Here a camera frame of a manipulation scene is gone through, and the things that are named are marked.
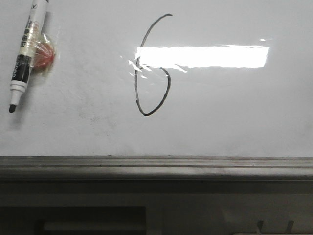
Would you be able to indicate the red round magnet with tape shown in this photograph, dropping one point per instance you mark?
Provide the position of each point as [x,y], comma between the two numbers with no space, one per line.
[44,54]

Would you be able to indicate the white black whiteboard marker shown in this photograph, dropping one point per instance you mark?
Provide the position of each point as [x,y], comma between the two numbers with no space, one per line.
[26,57]

